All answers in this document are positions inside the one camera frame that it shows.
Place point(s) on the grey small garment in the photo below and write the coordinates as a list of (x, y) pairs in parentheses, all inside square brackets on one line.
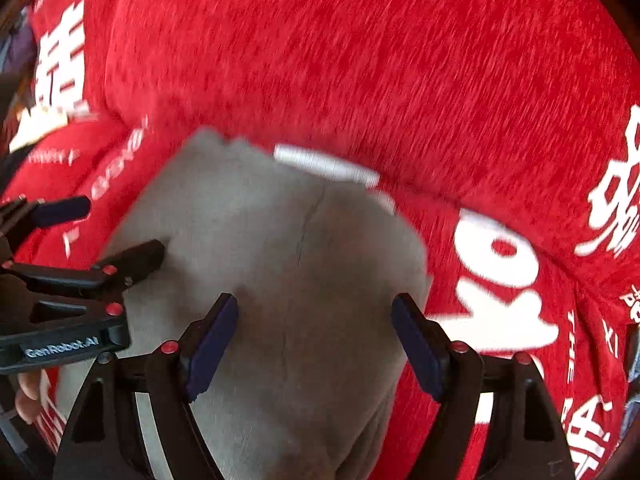
[(300, 260)]

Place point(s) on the person's left hand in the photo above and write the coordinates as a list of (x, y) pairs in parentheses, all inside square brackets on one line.
[(27, 395)]

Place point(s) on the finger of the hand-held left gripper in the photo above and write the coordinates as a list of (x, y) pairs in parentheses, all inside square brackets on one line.
[(135, 260), (60, 211)]

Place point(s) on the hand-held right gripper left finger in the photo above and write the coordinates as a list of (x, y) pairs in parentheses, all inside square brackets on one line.
[(215, 345)]

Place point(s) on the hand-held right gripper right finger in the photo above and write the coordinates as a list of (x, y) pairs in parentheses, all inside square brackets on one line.
[(419, 350)]

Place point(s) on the red printed blanket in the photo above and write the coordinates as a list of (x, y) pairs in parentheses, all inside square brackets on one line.
[(350, 85)]

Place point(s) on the cream garment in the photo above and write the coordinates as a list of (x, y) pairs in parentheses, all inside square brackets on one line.
[(35, 127)]

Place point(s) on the purple garment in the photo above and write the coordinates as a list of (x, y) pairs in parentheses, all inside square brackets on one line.
[(20, 45)]

